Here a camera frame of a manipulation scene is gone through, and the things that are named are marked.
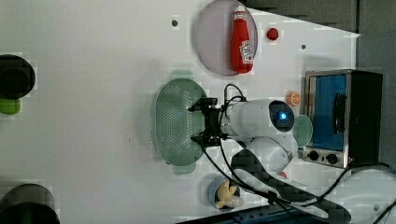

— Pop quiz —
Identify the red ketchup bottle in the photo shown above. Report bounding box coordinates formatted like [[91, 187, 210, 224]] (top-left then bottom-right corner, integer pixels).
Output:
[[231, 6, 254, 74]]

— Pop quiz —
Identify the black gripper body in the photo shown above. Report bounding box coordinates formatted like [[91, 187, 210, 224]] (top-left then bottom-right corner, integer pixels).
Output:
[[204, 105, 225, 147]]

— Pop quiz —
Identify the green toy object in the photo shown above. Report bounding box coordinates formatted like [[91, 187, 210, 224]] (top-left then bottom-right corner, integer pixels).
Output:
[[0, 98, 21, 115]]

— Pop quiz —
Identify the blue rail at bottom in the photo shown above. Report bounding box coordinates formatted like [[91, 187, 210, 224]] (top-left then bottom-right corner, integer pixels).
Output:
[[176, 204, 327, 224]]

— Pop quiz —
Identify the beige toy in bowl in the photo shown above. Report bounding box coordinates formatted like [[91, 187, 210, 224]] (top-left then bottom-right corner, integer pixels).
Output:
[[215, 180, 244, 209]]

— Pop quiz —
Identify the black cylinder bottom left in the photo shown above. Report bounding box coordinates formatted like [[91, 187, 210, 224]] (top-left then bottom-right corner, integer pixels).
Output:
[[0, 184, 61, 224]]

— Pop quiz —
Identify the green plastic strainer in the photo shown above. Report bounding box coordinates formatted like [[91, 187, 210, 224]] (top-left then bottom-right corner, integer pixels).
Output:
[[151, 69, 206, 175]]

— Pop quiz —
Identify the blue bowl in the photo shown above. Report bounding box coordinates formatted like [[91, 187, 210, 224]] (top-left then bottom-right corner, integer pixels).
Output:
[[207, 177, 240, 209]]

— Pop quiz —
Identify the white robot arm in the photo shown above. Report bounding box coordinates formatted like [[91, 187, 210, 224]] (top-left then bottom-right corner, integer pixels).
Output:
[[189, 97, 395, 224]]

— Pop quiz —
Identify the silver blue toaster oven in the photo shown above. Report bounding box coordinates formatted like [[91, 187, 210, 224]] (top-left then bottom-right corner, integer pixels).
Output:
[[303, 69, 383, 168]]

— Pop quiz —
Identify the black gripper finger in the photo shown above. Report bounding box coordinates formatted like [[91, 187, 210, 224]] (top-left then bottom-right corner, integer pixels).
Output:
[[191, 136, 207, 147], [189, 97, 218, 112]]

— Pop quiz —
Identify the black cylinder top left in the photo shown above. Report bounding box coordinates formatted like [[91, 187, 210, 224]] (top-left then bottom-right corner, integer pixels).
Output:
[[0, 54, 35, 99]]

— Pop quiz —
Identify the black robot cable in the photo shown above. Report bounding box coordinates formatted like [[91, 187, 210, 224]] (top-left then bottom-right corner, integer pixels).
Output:
[[201, 83, 396, 224]]

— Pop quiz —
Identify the orange slice toy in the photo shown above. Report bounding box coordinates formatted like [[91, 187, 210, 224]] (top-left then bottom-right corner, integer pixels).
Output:
[[287, 91, 301, 106]]

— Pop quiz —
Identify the grey round plate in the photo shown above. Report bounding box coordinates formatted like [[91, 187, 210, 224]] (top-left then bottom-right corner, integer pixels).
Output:
[[194, 0, 258, 76]]

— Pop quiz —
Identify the black cylinder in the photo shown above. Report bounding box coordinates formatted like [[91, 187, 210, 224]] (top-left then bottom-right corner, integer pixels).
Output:
[[0, 184, 61, 224], [0, 54, 35, 99]]

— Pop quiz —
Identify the red toy tomato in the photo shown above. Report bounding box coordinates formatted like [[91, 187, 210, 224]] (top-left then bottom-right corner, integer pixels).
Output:
[[266, 28, 278, 41]]

